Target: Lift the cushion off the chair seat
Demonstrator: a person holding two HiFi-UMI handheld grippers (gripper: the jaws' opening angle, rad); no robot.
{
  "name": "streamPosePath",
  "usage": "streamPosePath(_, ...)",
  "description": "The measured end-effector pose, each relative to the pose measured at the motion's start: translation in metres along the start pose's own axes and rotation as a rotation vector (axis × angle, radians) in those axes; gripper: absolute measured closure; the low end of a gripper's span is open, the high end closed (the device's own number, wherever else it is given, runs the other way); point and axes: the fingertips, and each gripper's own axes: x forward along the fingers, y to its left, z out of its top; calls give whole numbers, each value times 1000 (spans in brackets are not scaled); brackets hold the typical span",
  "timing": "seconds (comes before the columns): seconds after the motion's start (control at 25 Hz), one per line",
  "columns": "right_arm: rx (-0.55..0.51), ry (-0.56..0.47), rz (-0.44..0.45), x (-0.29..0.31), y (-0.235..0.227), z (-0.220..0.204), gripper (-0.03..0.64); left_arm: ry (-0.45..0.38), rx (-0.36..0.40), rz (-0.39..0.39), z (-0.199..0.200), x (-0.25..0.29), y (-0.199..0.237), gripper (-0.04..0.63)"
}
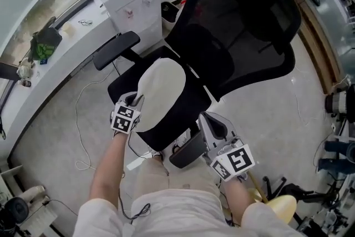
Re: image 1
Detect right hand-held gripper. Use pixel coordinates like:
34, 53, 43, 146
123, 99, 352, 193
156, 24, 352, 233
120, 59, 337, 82
197, 111, 256, 183

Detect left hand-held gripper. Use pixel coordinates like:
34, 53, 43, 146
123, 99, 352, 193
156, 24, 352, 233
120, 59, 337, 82
110, 91, 146, 135

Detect white seat cushion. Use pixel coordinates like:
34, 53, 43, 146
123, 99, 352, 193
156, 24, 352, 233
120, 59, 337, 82
136, 58, 187, 133

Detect black mesh office chair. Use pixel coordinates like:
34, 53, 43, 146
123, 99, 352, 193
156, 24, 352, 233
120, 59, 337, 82
93, 0, 302, 170

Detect person's left forearm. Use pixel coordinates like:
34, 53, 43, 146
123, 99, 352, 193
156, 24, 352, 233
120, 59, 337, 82
88, 130, 131, 216

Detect person's right forearm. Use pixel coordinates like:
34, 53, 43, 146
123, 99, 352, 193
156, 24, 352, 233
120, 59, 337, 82
221, 177, 257, 217

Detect person's white shoe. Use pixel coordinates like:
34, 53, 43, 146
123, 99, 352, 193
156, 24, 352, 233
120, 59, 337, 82
171, 136, 192, 155
148, 147, 165, 160

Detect person's beige shorts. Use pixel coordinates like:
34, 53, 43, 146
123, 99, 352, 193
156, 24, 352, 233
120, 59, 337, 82
130, 157, 222, 211

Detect white cabinet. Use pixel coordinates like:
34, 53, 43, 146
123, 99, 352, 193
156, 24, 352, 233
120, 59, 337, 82
88, 0, 162, 54

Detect white waste bin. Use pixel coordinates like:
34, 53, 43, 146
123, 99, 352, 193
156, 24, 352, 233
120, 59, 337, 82
160, 1, 181, 31

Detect yellow stool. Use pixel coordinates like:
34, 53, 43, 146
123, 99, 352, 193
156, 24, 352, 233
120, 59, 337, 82
246, 171, 298, 229

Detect small white cup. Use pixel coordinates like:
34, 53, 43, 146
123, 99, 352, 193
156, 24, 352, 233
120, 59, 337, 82
61, 22, 76, 37

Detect person's white shirt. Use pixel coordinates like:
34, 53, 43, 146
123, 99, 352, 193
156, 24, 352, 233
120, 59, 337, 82
71, 188, 306, 237

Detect black and green bag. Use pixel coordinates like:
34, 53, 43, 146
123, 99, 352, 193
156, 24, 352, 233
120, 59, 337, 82
28, 16, 63, 62

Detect wooden floor strip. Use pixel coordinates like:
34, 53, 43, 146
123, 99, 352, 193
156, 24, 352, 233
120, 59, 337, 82
287, 0, 342, 95

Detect white floor cable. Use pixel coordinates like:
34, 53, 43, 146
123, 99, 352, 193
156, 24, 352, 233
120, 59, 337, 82
74, 62, 123, 172

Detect black cable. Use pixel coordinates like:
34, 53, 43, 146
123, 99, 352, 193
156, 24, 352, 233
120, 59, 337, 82
118, 130, 164, 221

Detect camera with large lens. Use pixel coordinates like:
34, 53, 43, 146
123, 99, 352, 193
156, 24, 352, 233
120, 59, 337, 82
324, 90, 349, 114

